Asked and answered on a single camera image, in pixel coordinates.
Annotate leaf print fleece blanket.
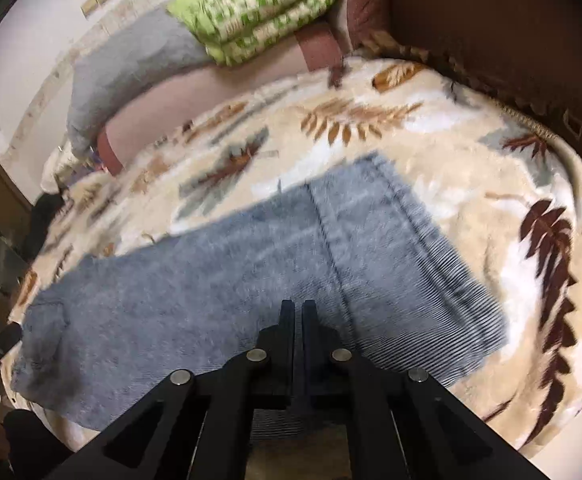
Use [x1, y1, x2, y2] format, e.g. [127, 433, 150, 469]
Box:
[1, 55, 582, 461]

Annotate maroon pillow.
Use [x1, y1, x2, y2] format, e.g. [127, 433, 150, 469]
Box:
[343, 0, 393, 53]

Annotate white crumpled cloth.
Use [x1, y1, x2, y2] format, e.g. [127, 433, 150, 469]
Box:
[41, 145, 92, 193]

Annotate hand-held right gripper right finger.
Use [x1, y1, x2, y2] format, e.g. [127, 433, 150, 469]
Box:
[302, 300, 552, 480]

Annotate black cloth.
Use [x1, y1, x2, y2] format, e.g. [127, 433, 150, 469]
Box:
[21, 192, 68, 261]

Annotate blue denim jeans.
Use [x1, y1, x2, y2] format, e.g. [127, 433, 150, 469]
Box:
[10, 152, 509, 433]

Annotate grey quilted blanket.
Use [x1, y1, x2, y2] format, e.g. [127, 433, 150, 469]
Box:
[66, 7, 212, 156]

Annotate brown headboard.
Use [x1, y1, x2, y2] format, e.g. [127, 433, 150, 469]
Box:
[386, 0, 582, 161]

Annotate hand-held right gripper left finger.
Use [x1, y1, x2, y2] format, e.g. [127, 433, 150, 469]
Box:
[64, 300, 296, 480]

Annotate pink bolster with maroon bands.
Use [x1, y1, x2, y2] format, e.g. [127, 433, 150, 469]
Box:
[96, 25, 344, 176]

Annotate green patterned quilt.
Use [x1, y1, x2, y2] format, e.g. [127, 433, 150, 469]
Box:
[166, 0, 357, 67]

